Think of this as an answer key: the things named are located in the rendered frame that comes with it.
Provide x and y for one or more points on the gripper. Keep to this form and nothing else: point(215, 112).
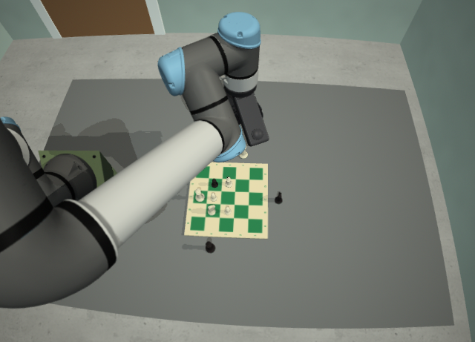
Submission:
point(238, 94)

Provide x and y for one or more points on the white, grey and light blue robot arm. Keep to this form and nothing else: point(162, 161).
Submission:
point(68, 248)

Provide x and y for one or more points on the green and cream chessboard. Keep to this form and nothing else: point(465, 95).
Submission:
point(247, 198)

